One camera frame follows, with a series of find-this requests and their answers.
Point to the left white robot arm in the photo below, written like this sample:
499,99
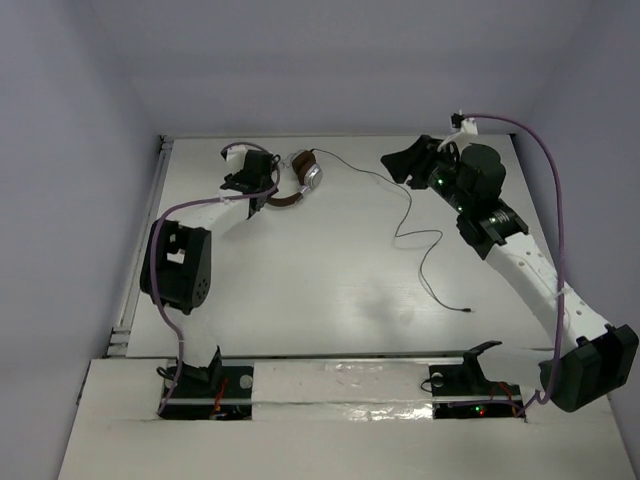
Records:
177,268

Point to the brown silver headphones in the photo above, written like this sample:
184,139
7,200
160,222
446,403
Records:
308,174

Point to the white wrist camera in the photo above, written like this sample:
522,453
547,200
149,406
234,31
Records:
234,158
464,131

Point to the aluminium rail left side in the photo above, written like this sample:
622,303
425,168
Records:
120,332

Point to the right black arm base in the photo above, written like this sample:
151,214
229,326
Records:
461,391

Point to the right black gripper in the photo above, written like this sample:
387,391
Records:
424,152

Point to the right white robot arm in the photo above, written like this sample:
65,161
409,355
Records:
590,357

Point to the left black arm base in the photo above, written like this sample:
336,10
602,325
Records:
218,392

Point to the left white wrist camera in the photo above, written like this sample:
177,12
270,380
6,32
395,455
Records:
234,158

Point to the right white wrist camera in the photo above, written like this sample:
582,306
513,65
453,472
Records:
464,131

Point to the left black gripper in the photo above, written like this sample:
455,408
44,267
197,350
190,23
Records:
245,181

